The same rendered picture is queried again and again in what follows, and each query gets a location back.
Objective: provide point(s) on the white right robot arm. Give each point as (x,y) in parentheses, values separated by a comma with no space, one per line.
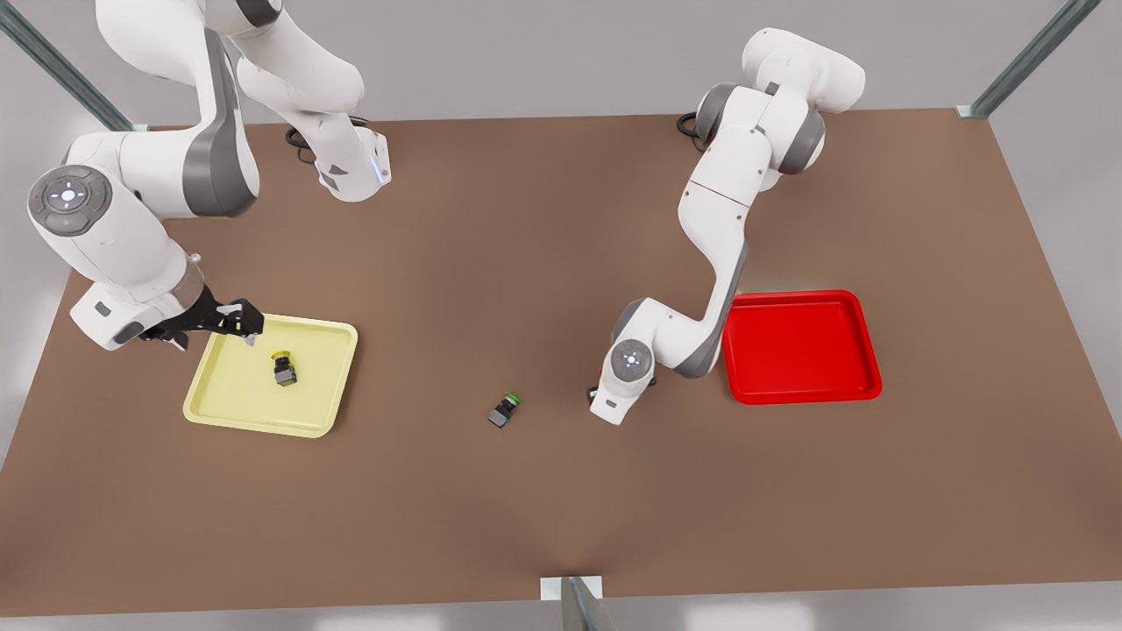
(131,237)

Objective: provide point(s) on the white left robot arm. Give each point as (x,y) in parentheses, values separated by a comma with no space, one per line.
(727,210)

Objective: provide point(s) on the yellow plastic tray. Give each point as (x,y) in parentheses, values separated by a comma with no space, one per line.
(241,386)

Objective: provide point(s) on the red plastic tray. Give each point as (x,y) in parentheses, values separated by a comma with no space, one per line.
(802,350)

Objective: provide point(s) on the switch with yellow button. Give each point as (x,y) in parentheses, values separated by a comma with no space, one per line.
(284,371)

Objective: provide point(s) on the switch with green button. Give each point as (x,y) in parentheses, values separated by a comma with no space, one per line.
(502,412)

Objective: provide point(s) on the silver frame post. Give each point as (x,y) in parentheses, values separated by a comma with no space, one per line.
(66,68)
(578,605)
(1026,60)

